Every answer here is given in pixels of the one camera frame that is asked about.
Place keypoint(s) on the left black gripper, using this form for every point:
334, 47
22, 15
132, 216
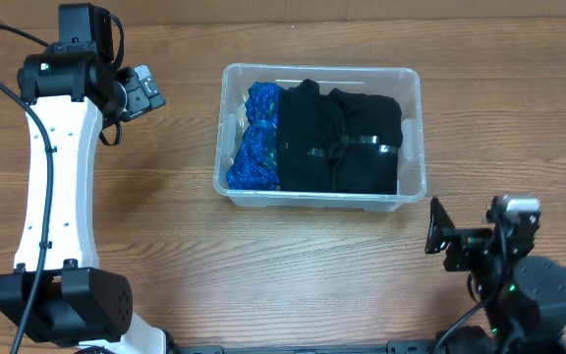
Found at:
129, 98

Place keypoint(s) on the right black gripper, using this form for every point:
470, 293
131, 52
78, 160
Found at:
471, 242

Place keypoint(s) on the black garment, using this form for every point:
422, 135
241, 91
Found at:
307, 127
371, 141

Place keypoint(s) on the sparkly blue knit garment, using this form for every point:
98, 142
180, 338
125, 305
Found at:
255, 164

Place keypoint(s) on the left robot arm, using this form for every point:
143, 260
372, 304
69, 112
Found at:
71, 92

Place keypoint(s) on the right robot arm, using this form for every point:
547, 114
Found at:
520, 298

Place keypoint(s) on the clear plastic storage bin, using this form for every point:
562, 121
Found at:
403, 84

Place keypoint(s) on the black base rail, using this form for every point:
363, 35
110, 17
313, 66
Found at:
400, 346

